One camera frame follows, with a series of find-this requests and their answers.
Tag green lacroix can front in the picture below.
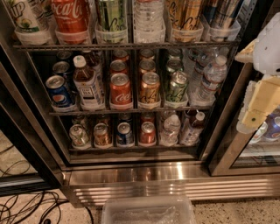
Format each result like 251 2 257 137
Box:
165 71 188 102

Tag bottom blue pepsi can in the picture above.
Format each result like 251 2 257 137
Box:
117 122 133 145

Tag middle wire shelf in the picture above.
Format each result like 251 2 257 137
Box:
49 106 211 116

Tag tea bottle white cap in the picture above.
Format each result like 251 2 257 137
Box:
73 55 104 105

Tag bottom green can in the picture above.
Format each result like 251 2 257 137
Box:
69 124 89 147

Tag bottom tea bottle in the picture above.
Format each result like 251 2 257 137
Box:
179 112 206 146

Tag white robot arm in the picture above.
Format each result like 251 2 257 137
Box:
234 12 280 134

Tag black floor cables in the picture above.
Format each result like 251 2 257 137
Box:
0 143 95 224

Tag steel fridge base grille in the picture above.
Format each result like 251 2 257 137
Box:
61 162 280 207

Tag wire shelf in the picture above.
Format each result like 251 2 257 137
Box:
49 106 211 116
13 40 239 52

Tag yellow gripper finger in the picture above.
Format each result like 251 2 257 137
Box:
234 39 256 63
241 76 280 130

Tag clear plastic bin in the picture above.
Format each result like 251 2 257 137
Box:
101 195 197 224

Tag bottom water bottle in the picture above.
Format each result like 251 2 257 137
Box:
159 114 181 146

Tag glass fridge door right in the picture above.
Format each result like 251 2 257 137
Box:
207 62 280 176

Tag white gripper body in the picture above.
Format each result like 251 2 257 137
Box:
235 74 280 135

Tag clear water bottle front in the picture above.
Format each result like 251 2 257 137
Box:
193 55 228 106

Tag blue pepsi can front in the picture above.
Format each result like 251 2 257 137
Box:
45 75 74 108

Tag tall orange lacroix can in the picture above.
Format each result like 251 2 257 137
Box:
167 0 204 31

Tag large red coca-cola can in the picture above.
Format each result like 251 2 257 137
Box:
51 0 90 45

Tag bottom orange can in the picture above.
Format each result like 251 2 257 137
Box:
94 122 111 146

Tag blue pepsi can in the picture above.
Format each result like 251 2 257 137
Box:
45 75 74 108
117 122 133 145

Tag tall green lacroix can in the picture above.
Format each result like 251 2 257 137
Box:
95 0 127 32

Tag white 7up can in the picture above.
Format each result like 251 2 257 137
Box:
5 0 49 32

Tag red coke can front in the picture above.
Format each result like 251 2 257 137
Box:
110 73 131 105

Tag bottom red coke can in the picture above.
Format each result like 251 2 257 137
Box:
140 122 156 144

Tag top shelf water bottle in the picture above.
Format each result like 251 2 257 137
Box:
134 0 164 32

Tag orange lacroix can front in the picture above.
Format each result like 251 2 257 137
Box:
139 72 160 104

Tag tall blue silver can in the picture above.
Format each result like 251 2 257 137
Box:
203 0 244 29

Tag top wire shelf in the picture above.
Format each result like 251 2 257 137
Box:
13 40 239 52

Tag red coke can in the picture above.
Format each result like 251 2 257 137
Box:
140 122 156 144
110 59 128 74
110 73 131 105

